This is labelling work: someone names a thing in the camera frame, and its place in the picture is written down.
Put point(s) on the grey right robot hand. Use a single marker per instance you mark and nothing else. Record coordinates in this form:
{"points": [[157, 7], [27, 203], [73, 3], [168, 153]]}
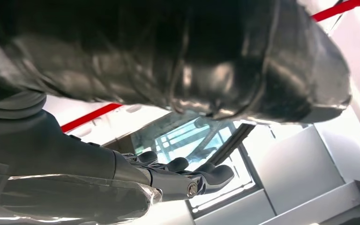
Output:
{"points": [[74, 46]]}

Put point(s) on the white car red stripe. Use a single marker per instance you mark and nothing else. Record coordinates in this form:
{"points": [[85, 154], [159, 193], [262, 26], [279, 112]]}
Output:
{"points": [[121, 124]]}

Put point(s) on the bright framed window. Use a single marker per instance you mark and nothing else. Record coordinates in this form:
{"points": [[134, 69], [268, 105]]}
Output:
{"points": [[226, 197]]}

